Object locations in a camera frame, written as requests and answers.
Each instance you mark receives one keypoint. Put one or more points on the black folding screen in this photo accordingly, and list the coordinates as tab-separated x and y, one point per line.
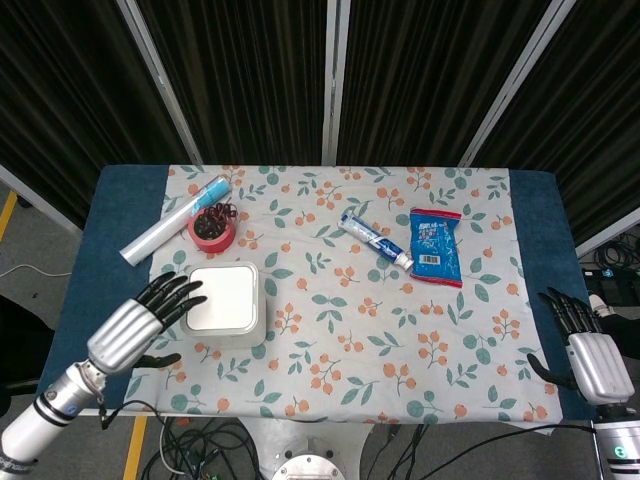
320	80

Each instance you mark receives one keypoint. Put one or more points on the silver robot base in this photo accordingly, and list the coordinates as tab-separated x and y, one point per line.
305	455

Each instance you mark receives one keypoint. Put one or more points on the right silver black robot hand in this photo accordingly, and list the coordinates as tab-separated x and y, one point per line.
592	362

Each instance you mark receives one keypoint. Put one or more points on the blue table mat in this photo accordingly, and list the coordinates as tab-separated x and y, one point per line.
107	260

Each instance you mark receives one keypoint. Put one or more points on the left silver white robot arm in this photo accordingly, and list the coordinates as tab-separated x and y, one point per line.
42	412

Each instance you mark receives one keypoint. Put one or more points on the red tape roll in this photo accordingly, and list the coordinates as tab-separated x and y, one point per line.
212	231

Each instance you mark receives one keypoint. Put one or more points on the blue red snack packet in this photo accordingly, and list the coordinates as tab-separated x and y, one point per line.
436	247

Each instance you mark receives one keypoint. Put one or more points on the blue white toothpaste tube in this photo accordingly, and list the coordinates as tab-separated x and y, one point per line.
375	241

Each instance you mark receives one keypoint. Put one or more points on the white square lidded box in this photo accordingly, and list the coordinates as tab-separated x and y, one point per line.
225	305

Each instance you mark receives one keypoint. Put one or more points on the clear plastic film roll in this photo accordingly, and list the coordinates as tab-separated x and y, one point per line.
175	220

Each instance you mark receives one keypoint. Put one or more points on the floral patterned tablecloth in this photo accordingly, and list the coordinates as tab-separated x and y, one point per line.
350	310

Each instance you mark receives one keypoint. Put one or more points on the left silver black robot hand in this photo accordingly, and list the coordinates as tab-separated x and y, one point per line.
122	335

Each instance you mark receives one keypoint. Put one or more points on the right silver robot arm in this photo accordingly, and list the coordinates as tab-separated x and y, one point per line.
615	445

